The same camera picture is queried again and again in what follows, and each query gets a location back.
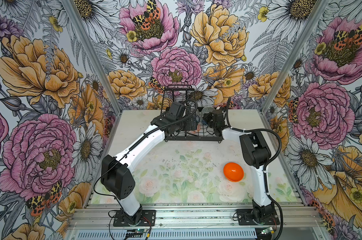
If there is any black wire dish rack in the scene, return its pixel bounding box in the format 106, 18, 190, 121
159, 85, 227, 143

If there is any green circuit board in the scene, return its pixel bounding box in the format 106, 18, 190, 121
126, 229, 150, 237

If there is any aluminium front rail frame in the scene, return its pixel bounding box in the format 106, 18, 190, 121
65, 203, 331, 240

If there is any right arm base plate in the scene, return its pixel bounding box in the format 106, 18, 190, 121
235, 209, 280, 226

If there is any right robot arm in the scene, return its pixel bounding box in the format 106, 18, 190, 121
203, 109, 283, 225

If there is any green patterned bowl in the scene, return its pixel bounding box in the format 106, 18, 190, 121
200, 106, 215, 115

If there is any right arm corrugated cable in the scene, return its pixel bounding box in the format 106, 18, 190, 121
225, 96, 284, 240

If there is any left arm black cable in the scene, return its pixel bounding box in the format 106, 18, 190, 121
92, 98, 198, 199

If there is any plain orange bowl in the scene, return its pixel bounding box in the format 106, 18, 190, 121
223, 162, 244, 183

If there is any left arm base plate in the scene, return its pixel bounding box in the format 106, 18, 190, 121
113, 210, 157, 227

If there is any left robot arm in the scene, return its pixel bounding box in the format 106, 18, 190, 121
99, 99, 198, 225

